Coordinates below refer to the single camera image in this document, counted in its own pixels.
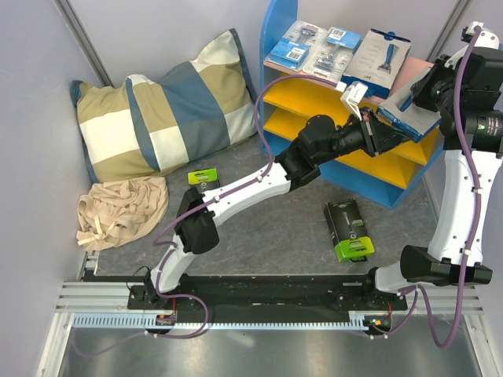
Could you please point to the aluminium frame rail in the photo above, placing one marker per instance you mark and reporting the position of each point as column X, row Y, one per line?
column 410, row 351

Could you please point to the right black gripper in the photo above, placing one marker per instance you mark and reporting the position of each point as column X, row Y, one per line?
column 420, row 89

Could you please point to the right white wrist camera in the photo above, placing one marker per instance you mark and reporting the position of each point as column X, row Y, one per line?
column 486, row 38

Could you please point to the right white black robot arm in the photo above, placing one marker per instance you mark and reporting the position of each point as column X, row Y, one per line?
column 464, row 91

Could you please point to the checked blue beige pillow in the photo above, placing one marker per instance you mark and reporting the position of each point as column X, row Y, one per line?
column 145, row 127

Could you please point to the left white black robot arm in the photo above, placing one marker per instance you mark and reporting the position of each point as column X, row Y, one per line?
column 201, row 213

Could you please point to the black green razor box left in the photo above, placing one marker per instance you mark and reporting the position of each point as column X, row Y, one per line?
column 204, row 180

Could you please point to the grey slotted cable duct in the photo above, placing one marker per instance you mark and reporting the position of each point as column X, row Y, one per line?
column 150, row 321

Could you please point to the Harry's razor pack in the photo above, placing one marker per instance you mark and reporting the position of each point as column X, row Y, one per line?
column 377, row 61
column 414, row 121

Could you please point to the black green razor box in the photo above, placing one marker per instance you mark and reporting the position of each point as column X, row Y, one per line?
column 204, row 180
column 347, row 230

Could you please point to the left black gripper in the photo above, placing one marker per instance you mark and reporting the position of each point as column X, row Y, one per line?
column 397, row 138

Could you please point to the black green razor box right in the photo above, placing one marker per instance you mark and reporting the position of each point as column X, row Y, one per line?
column 347, row 230

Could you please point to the beige crumpled cloth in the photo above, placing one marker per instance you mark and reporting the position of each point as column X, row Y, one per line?
column 116, row 213

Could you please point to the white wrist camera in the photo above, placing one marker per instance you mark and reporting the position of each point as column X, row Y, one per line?
column 486, row 38
column 352, row 95

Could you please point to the blue Gillette razor blister pack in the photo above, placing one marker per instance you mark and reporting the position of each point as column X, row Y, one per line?
column 297, row 45

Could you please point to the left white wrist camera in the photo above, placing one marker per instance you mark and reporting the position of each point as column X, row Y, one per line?
column 352, row 95

